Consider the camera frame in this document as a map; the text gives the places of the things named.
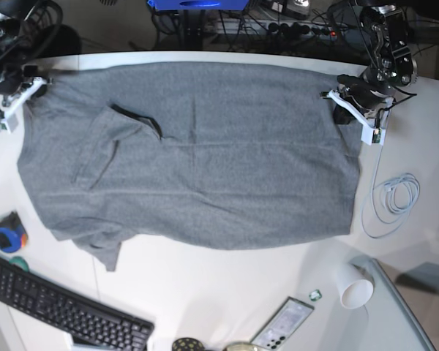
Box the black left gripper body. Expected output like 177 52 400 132
333 75 369 125

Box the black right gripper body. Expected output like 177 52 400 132
21 65 48 104

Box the grey t-shirt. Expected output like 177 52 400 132
18 62 361 271

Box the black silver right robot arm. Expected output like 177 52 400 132
0 1 63 107

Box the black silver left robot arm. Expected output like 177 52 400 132
326 1 416 128

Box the black power strip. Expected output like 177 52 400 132
266 22 338 40

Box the blue black tape measure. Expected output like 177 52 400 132
0 211 28 254

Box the green tape roll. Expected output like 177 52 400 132
9 256 29 272

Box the white paper cup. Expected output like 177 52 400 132
334 263 374 309

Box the small green white packet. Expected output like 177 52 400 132
308 289 323 302

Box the glass side table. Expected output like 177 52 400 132
341 257 439 350

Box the smartphone with clear case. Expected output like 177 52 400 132
250 297 314 350

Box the black computer keyboard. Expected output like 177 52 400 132
0 257 154 350

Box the olive round container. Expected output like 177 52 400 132
223 341 258 351

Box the black dotted round lid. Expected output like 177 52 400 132
171 337 206 351

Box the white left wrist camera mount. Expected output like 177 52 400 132
320 90 394 146

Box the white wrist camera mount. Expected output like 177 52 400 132
320 90 394 146
0 78 53 134

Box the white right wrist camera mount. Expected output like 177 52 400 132
0 78 53 134

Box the white coiled charging cable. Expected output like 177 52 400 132
361 144 421 240

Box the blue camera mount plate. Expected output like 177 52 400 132
147 0 249 11

